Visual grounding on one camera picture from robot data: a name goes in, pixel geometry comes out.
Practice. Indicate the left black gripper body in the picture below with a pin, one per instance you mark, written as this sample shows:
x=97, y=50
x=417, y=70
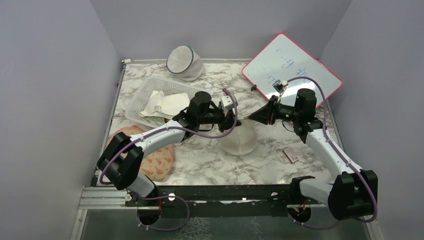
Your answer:
x=218, y=116

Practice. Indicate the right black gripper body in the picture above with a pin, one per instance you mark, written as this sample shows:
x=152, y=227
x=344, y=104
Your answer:
x=277, y=111

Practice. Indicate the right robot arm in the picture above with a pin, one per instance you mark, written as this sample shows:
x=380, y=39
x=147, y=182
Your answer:
x=354, y=191

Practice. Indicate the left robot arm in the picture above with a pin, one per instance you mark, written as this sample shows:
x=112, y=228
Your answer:
x=121, y=160

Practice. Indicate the round mesh laundry bag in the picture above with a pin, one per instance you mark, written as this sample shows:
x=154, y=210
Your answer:
x=185, y=63

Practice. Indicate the small red box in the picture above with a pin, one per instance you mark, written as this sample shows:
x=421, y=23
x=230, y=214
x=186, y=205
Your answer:
x=290, y=155

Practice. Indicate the white cloth in basket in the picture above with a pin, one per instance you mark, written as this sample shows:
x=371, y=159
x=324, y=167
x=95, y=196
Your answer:
x=163, y=106

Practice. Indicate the pink framed whiteboard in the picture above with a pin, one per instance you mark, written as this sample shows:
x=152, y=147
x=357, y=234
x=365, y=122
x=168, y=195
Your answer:
x=282, y=59

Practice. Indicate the white plastic basket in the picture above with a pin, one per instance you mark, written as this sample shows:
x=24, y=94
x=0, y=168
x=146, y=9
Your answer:
x=143, y=94

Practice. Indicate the floral orange cushion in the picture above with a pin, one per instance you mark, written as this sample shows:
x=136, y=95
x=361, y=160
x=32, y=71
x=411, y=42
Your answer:
x=158, y=164

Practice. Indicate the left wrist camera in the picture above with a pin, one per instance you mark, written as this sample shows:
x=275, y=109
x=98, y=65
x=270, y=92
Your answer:
x=226, y=104

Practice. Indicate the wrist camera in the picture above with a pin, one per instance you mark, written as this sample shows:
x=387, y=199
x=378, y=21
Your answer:
x=226, y=104
x=280, y=86

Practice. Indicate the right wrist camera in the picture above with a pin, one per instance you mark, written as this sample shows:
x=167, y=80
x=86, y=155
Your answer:
x=280, y=86

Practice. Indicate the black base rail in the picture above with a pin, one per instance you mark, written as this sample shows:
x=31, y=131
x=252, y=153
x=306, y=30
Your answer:
x=206, y=201

